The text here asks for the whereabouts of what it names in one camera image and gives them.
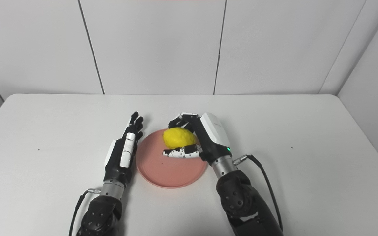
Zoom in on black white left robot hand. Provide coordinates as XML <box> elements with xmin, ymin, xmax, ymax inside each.
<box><xmin>104</xmin><ymin>111</ymin><xmax>144</xmax><ymax>186</ymax></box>

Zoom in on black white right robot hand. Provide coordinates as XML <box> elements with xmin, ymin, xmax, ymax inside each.
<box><xmin>162</xmin><ymin>112</ymin><xmax>233</xmax><ymax>166</ymax></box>

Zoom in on yellow lemon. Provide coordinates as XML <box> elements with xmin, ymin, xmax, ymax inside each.
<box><xmin>163</xmin><ymin>127</ymin><xmax>198</xmax><ymax>150</ymax></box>

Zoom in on pink round plate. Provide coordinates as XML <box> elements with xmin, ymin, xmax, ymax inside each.
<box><xmin>136</xmin><ymin>128</ymin><xmax>208</xmax><ymax>189</ymax></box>

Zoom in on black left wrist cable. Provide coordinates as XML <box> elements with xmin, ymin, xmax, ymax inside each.
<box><xmin>68</xmin><ymin>188</ymin><xmax>102</xmax><ymax>236</ymax></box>

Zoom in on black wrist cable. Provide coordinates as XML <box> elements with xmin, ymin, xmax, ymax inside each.
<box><xmin>233</xmin><ymin>154</ymin><xmax>284</xmax><ymax>232</ymax></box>
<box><xmin>68</xmin><ymin>188</ymin><xmax>102</xmax><ymax>236</ymax></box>

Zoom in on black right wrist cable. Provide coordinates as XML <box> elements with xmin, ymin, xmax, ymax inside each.
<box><xmin>233</xmin><ymin>154</ymin><xmax>284</xmax><ymax>232</ymax></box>

